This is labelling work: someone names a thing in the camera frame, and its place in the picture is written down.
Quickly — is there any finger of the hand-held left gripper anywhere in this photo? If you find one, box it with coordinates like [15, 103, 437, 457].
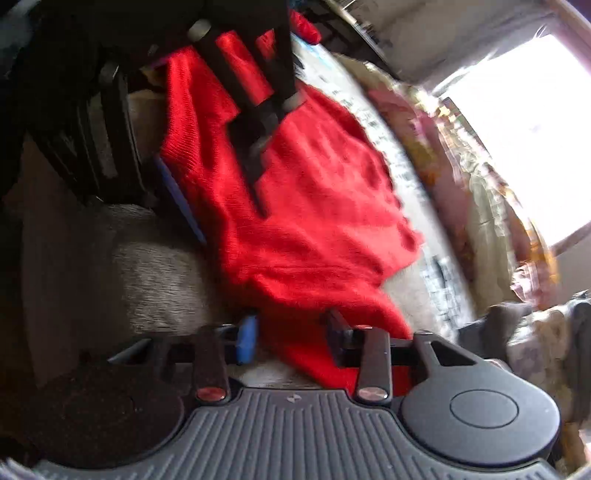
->
[186, 18, 305, 217]
[98, 64, 207, 245]

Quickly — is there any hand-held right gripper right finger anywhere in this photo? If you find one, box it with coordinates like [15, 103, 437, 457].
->
[321, 308, 509, 408]

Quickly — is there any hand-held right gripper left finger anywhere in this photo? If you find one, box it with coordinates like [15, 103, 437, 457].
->
[106, 315, 259, 407]

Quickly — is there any red knit sweater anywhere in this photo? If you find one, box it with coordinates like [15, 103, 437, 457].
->
[159, 32, 426, 398]

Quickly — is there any red fleece garment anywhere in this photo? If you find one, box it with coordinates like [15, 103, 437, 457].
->
[291, 9, 322, 45]

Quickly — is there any stack of folded clothes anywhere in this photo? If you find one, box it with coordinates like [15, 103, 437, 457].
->
[457, 291, 591, 462]

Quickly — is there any grey cartoon printed blanket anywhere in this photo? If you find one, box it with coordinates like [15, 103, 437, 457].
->
[14, 37, 481, 388]

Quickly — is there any floral pink yellow quilt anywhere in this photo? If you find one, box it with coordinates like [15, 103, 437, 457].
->
[365, 60, 561, 310]

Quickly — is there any window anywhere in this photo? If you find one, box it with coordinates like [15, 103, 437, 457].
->
[438, 32, 591, 245]

